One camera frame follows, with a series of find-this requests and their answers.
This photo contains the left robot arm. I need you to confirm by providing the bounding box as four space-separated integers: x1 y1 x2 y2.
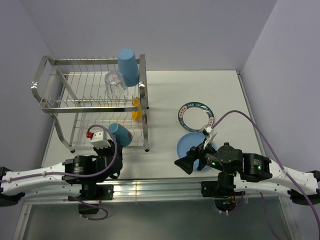
0 140 123 207

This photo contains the clear drinking glass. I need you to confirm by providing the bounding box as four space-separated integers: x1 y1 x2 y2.
104 71 128 99

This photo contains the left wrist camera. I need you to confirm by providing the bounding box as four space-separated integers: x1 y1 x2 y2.
86 129 112 149

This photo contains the yellow bowl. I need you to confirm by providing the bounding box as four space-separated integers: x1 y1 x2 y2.
131 96 143 122

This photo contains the tall blue plastic cup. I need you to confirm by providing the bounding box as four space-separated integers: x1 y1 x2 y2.
117 48 140 87

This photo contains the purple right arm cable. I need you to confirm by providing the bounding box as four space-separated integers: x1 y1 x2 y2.
212 109 320 240

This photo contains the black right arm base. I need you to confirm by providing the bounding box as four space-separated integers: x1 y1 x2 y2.
200 181 246 216

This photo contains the stainless steel dish rack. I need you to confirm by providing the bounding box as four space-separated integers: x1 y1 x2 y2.
31 54 150 153

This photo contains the white plate green rim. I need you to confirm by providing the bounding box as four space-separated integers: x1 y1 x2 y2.
177 101 215 132

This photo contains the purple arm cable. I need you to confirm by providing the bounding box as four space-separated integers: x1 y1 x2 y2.
0 124 118 221
212 109 320 240

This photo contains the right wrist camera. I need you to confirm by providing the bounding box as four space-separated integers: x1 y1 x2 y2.
200 124 217 149

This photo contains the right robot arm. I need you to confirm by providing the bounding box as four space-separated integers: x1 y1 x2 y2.
174 142 320 205

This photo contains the blue mug white inside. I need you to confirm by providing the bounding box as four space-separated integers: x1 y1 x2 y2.
108 123 133 148

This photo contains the blue plate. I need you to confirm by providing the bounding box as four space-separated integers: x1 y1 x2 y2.
177 132 214 170

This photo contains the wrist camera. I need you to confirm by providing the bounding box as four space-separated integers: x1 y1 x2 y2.
86 129 112 149
200 124 217 149

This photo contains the aluminium mounting rail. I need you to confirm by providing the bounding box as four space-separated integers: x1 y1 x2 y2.
22 177 288 205

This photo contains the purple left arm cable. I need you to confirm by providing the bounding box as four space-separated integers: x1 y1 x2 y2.
0 124 118 221

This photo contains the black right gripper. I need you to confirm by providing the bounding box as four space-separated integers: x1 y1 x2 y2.
173 136 235 175

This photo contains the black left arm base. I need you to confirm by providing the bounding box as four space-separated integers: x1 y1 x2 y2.
67 184 114 221

